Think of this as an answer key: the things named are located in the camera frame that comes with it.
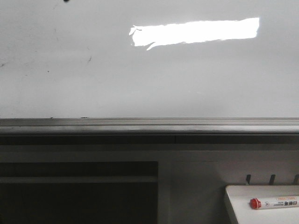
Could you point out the white whiteboard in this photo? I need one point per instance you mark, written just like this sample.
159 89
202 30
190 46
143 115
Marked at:
149 58

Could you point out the white marker red cap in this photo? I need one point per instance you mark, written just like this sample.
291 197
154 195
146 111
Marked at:
277 202

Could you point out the white shelf tray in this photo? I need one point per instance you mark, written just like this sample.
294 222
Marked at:
237 199

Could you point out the grey aluminium marker tray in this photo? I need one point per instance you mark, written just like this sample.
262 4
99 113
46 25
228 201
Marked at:
144 126

